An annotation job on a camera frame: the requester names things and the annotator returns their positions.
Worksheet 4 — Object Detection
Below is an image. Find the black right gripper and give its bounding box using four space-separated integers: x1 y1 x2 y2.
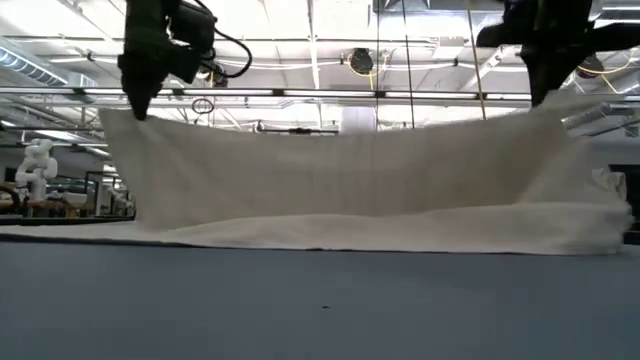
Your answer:
502 0 596 109

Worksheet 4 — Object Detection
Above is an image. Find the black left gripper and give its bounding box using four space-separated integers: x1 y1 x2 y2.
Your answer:
118 0 201 121

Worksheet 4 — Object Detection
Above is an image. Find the white checked towel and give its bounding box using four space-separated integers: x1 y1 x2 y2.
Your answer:
0 89 634 256

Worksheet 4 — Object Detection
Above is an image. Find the black cabinet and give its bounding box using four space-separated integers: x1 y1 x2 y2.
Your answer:
609 163 640 217

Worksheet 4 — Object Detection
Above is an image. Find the black ceiling cable reel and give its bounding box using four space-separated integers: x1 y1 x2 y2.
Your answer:
577 53 606 80
348 47 375 75

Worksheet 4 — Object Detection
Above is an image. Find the hanging black cable loop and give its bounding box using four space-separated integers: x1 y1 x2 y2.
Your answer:
191 96 216 115

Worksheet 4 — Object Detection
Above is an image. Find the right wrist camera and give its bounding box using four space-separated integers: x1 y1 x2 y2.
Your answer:
477 22 525 49

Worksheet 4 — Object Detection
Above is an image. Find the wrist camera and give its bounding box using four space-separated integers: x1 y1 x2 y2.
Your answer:
171 2 219 51
477 22 525 49

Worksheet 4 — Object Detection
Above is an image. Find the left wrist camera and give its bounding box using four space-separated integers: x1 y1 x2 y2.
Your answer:
171 2 219 51

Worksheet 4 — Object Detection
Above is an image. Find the yellow cable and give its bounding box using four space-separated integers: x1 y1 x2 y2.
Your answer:
464 0 487 121

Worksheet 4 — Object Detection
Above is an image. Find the black frame cage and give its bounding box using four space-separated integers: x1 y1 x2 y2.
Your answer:
83 170 136 217

